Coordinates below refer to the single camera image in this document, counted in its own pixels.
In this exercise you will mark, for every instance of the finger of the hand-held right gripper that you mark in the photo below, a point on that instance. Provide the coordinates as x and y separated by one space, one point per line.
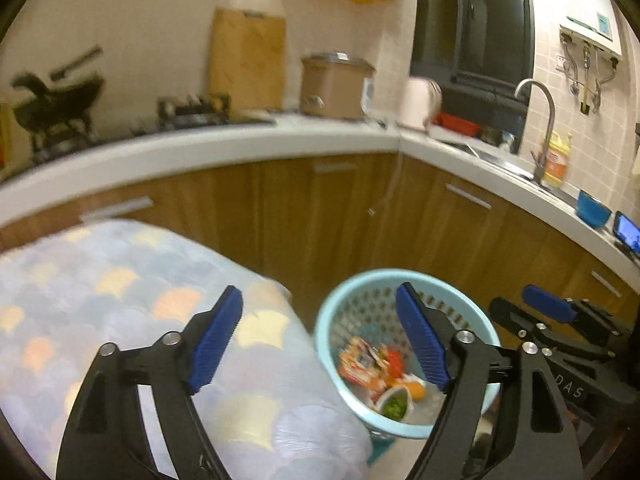
547 304
520 322

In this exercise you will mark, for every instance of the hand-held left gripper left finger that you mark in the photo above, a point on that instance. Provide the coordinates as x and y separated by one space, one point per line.
215 345

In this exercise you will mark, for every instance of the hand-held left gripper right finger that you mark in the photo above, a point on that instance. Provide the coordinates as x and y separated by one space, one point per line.
422 340

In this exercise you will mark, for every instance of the orange peel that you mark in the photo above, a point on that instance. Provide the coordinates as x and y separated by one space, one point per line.
415 390

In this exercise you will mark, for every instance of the red and white snack wrapper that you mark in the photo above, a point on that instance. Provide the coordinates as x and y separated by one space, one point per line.
362 360

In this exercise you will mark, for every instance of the white cup with green scraps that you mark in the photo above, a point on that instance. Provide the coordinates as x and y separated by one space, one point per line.
394 404

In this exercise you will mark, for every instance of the light blue plastic basket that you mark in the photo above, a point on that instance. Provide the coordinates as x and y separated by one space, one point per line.
350 305

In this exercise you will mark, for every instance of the blue bowl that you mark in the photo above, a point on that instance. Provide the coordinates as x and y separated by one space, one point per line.
594 210

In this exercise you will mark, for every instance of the black smartphone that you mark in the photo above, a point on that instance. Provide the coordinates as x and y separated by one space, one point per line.
627 232

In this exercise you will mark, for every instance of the pastel scale-patterned fleece blanket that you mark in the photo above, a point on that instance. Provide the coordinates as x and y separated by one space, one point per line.
125 280

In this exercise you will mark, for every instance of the yellow detergent bottle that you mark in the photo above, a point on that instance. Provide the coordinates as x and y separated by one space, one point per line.
556 162

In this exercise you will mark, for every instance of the steel kitchen sink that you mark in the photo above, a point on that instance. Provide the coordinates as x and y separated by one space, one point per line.
500 162

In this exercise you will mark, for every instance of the silver sink faucet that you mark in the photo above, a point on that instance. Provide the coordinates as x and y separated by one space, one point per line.
547 110

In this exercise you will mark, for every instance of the red plastic tray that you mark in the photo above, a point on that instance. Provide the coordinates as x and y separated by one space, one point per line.
455 122

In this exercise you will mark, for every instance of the water heater pipes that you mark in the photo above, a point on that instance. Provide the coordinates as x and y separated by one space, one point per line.
585 85

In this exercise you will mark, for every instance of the black gas stove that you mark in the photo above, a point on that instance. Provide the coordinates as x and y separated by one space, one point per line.
200 115

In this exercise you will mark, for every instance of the white electric kettle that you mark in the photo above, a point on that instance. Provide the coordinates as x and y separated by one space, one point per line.
417 105

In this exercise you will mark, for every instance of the brown rice cooker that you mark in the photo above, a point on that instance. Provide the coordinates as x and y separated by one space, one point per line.
332 87

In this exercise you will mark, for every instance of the wooden cutting board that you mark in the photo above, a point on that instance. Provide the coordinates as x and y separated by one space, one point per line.
247 60

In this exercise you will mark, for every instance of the dark kitchen window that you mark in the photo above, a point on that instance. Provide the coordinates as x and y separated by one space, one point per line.
490 20

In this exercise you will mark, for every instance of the black wok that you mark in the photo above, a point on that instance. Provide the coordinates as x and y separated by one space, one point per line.
55 100

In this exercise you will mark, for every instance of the white water heater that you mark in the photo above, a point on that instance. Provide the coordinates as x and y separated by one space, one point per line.
590 5

